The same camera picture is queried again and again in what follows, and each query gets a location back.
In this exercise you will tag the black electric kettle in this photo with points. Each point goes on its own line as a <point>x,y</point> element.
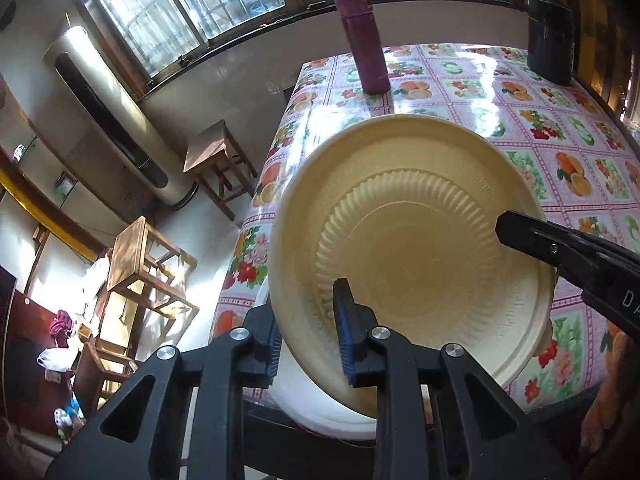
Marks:
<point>550,51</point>

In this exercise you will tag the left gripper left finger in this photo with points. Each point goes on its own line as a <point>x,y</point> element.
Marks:
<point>180,413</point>

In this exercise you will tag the floral fruit plastic tablecloth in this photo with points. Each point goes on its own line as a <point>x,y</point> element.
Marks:
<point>574,159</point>

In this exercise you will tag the maroon thermos bottle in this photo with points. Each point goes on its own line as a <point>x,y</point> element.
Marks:
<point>364,39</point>

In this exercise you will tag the large beige ribbed bowl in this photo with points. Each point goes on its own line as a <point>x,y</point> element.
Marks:
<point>404,208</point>

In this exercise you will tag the white disposable bowl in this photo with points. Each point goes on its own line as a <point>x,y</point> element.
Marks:
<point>302,400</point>

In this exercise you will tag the white plastic bag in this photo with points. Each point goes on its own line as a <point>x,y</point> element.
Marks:
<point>57,359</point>

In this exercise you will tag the small wooden stool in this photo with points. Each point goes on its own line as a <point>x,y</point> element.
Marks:
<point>220,167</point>

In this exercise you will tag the white standing air conditioner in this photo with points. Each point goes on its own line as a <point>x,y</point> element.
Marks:
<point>117,117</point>

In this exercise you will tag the light wooden stool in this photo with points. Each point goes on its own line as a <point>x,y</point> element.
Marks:
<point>147,273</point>

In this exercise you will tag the person hand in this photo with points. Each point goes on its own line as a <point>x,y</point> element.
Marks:
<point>601,415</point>

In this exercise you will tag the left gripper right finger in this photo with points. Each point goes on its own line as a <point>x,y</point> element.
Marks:
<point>439,414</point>

